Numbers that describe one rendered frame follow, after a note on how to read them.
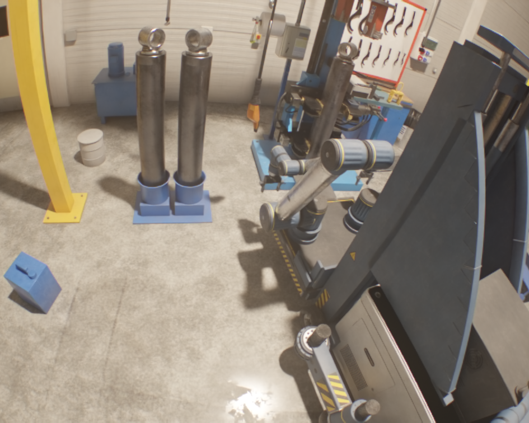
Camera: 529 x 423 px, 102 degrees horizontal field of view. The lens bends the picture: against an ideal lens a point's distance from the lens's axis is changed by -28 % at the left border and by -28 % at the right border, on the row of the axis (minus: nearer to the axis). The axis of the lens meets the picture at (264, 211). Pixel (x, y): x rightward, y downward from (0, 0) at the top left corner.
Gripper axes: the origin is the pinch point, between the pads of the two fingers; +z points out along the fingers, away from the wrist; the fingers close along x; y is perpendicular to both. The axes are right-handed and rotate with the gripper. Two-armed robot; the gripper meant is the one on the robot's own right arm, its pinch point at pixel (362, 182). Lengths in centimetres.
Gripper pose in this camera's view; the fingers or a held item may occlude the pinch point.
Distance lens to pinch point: 287.0
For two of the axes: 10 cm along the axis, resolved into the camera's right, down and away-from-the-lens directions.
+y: 3.1, 7.1, -6.3
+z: -1.8, 7.0, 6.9
